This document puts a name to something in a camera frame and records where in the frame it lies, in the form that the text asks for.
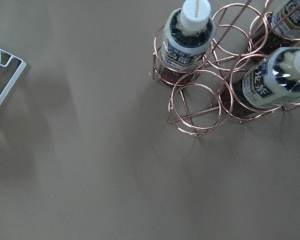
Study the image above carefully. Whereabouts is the tea bottle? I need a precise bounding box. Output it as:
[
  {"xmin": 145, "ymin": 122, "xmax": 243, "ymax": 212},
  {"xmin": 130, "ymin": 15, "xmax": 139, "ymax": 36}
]
[
  {"xmin": 251, "ymin": 0, "xmax": 300, "ymax": 55},
  {"xmin": 220, "ymin": 47, "xmax": 300, "ymax": 117},
  {"xmin": 158, "ymin": 0, "xmax": 216, "ymax": 86}
]

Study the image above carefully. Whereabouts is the copper wire bottle rack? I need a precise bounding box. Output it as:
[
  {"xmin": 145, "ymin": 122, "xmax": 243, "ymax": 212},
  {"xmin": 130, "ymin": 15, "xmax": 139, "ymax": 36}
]
[{"xmin": 152, "ymin": 0, "xmax": 300, "ymax": 138}]

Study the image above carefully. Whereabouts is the white wire cup rack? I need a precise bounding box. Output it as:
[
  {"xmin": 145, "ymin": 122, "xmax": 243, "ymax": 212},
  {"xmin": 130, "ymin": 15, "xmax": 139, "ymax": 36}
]
[{"xmin": 0, "ymin": 49, "xmax": 27, "ymax": 107}]

